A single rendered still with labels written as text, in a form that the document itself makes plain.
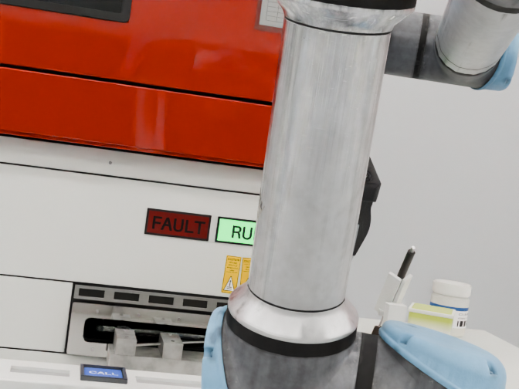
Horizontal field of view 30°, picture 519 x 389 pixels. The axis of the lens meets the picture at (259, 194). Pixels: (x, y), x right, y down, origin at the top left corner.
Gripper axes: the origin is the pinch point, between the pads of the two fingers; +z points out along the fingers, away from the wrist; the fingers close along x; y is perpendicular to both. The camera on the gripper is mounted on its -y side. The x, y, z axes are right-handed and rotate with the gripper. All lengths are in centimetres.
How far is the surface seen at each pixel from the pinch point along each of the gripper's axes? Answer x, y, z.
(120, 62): 27, 54, -26
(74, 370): 29.4, 2.3, 14.7
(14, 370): 36.5, 1.4, 15.1
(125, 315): 20, 57, 18
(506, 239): -123, 207, 6
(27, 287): 38, 59, 15
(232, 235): 2, 58, 1
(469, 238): -109, 207, 8
